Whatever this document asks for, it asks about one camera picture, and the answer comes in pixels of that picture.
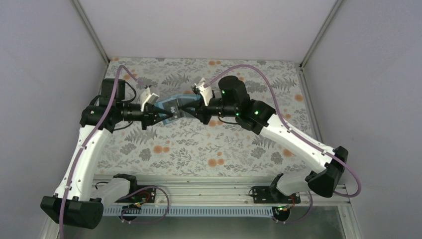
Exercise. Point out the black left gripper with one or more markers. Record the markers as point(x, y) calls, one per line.
point(152, 116)

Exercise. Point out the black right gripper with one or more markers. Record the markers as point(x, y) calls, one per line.
point(201, 114)

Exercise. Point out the blue card holder wallet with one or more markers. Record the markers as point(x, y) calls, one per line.
point(182, 100)

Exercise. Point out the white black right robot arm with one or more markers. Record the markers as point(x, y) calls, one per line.
point(325, 162)

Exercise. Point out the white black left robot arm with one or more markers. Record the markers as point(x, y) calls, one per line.
point(75, 202)

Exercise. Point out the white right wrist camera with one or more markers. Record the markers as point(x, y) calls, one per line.
point(203, 88)

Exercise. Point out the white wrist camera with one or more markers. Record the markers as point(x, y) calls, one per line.
point(203, 88)
point(148, 96)

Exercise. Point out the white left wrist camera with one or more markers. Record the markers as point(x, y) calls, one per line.
point(148, 96)

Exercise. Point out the aluminium rail base frame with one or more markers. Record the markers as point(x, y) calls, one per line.
point(219, 191)

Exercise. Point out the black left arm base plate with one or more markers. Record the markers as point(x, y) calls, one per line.
point(146, 195)

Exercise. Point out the white slotted cable duct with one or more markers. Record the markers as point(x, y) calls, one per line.
point(202, 211)

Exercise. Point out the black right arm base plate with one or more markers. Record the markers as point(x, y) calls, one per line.
point(267, 195)

